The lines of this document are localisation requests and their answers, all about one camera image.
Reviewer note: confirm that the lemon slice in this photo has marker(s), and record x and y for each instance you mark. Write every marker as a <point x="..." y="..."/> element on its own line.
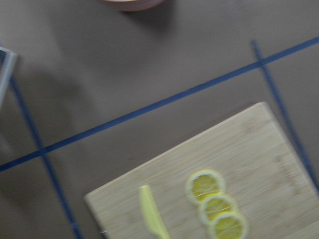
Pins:
<point x="214" y="204"/>
<point x="202" y="183"/>
<point x="228" y="225"/>

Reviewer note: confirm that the yellow plastic knife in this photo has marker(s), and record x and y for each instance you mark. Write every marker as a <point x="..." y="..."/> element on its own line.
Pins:
<point x="151" y="215"/>

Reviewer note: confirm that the pink bowl with ice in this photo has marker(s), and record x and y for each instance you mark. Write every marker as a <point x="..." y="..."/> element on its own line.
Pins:
<point x="132" y="5"/>

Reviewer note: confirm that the bamboo cutting board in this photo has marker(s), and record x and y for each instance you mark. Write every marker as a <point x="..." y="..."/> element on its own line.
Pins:
<point x="261" y="170"/>

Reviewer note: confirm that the cup rack with wooden handle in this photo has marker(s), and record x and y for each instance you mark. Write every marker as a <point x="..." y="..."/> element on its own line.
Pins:
<point x="6" y="71"/>

